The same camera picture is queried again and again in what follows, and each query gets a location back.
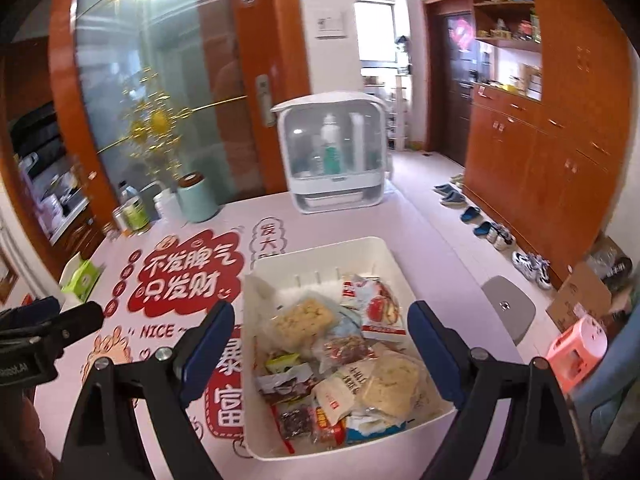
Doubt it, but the wooden wall cabinet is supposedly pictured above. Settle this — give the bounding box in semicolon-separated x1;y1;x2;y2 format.
465;0;633;286

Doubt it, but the row of shoes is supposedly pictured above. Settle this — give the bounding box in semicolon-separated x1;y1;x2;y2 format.
432;174;553;291

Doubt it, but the green jar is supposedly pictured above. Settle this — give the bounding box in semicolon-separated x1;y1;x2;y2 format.
120;195;151;231

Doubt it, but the dark entrance door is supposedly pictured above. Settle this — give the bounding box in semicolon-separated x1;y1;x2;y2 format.
422;0;473;166

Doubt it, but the mint green canister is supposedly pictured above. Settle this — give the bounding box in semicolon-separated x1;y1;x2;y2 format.
176;172;219;223

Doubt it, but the white storage cabinet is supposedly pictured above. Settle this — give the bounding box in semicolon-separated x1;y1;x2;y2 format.
270;91;393;215

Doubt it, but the white shelf rack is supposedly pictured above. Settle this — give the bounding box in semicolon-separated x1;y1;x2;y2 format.
387;72;411;151

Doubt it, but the grey stool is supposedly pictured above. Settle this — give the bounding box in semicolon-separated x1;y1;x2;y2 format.
480;275;537;346

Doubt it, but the pile of snack packets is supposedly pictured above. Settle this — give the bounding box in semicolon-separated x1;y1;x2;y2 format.
255;272;436;453

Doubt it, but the green tissue box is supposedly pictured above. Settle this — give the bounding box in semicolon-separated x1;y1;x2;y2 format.
59;252;103;303

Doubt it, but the sliding glass door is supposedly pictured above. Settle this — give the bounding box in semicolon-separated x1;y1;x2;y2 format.
50;0;311;221

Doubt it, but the cardboard box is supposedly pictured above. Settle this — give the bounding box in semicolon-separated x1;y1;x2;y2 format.
546;262;613;333

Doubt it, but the person's left forearm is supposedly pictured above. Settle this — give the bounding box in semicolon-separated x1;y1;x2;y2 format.
0;385;42;480

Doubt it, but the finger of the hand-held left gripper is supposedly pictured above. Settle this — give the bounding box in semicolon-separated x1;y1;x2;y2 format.
0;296;61;332
30;301;106;356

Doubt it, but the dark shelf unit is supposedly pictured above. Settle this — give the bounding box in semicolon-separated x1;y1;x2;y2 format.
7;102;98;248

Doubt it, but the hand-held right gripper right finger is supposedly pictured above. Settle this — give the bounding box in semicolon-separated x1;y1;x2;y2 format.
406;300;586;480

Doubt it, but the white plastic basket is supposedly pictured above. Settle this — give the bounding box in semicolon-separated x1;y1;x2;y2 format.
242;236;458;461

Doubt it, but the white bottle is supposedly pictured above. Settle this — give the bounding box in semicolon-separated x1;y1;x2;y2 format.
152;192;182;221

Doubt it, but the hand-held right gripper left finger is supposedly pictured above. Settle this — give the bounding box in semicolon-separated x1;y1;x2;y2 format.
57;300;236;480

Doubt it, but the golden decorative plant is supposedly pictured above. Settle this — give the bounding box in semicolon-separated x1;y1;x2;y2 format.
95;67;248;181

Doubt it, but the pink plastic stool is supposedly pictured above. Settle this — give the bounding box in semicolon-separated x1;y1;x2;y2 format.
545;316;608;393

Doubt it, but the white wall switch panel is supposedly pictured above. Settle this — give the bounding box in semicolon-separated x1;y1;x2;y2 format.
315;10;348;39

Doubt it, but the blue chair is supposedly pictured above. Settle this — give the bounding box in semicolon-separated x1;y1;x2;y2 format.
570;310;640;441

